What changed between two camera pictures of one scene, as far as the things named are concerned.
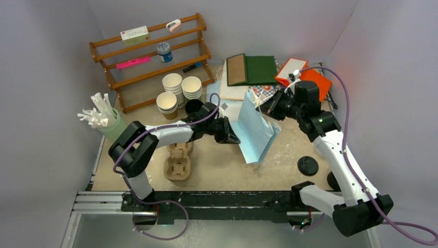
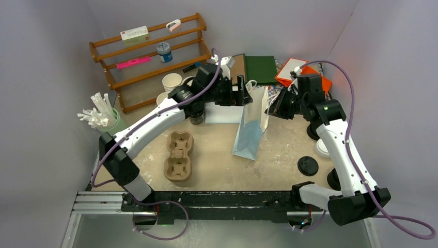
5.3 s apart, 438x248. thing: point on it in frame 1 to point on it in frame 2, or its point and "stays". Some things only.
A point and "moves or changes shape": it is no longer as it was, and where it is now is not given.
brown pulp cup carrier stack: x=177 y=165 stays
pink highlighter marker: x=133 y=62 stays
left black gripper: x=228 y=136 to x=241 y=95
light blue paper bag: x=254 y=132 moves or changes shape
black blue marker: x=198 y=64 stays
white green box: x=135 y=35 stays
